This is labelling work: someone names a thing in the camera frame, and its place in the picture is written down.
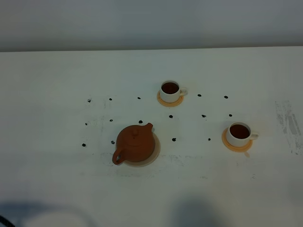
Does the beige round teapot coaster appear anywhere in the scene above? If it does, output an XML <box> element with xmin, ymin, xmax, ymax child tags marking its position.
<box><xmin>124</xmin><ymin>133</ymin><xmax>160</xmax><ymax>167</ymax></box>

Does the white teacup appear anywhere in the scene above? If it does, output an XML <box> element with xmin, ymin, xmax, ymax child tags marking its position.
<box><xmin>226</xmin><ymin>122</ymin><xmax>259</xmax><ymax>147</ymax></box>
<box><xmin>160</xmin><ymin>80</ymin><xmax>187</xmax><ymax>103</ymax></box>

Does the orange coaster near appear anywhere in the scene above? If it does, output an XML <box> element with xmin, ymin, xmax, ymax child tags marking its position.
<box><xmin>222</xmin><ymin>128</ymin><xmax>253</xmax><ymax>153</ymax></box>

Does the brown clay teapot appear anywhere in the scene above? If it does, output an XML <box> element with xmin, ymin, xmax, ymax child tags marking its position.
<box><xmin>112</xmin><ymin>123</ymin><xmax>155</xmax><ymax>165</ymax></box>

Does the orange coaster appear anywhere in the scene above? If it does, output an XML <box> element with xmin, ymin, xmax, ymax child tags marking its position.
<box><xmin>222</xmin><ymin>128</ymin><xmax>253</xmax><ymax>153</ymax></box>
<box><xmin>157</xmin><ymin>91</ymin><xmax>184</xmax><ymax>107</ymax></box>

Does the white teacup near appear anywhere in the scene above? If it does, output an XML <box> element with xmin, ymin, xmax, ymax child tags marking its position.
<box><xmin>226</xmin><ymin>122</ymin><xmax>259</xmax><ymax>147</ymax></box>

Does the white teacup far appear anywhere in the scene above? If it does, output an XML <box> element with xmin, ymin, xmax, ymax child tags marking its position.
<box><xmin>160</xmin><ymin>80</ymin><xmax>187</xmax><ymax>103</ymax></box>

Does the orange coaster far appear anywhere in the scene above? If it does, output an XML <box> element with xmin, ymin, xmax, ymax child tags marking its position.
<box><xmin>157</xmin><ymin>91</ymin><xmax>184</xmax><ymax>107</ymax></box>

